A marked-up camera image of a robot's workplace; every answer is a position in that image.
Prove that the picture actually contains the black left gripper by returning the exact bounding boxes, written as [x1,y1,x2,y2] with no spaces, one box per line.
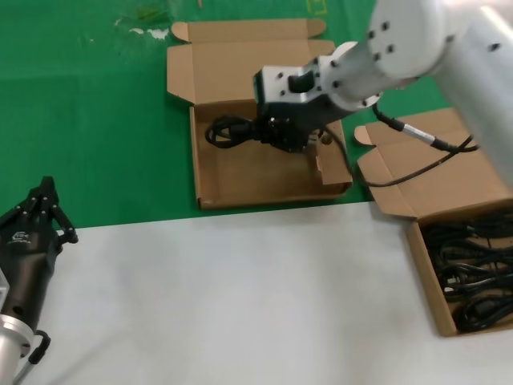
[0,176,79,329]

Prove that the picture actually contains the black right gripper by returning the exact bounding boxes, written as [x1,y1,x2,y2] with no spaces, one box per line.
[256,97,346,156]

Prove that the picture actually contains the black power cable with plug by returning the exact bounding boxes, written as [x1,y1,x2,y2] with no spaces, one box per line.
[204,115,266,151]

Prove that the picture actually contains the open cardboard box round hole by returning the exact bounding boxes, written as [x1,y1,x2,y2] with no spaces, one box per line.
[166,18,353,211]

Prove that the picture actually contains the green table mat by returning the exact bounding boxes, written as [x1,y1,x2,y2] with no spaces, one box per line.
[0,0,513,232]

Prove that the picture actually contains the right wrist silver camera mount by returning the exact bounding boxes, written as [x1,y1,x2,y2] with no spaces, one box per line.
[252,55,334,118]

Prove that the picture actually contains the wrist silver camera mount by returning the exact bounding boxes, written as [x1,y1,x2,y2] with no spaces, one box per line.
[252,55,334,118]
[0,273,10,314]

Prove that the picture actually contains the left wrist silver camera mount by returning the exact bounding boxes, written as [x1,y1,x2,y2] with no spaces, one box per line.
[0,273,10,314]

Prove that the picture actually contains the open cardboard box holding cables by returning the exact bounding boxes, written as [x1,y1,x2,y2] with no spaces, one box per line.
[353,107,513,338]

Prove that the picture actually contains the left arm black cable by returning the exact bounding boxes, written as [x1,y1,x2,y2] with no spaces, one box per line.
[13,328,53,385]

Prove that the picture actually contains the black power cable bundle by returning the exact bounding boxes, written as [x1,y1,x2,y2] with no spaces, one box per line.
[438,255,513,298]
[454,295,513,334]

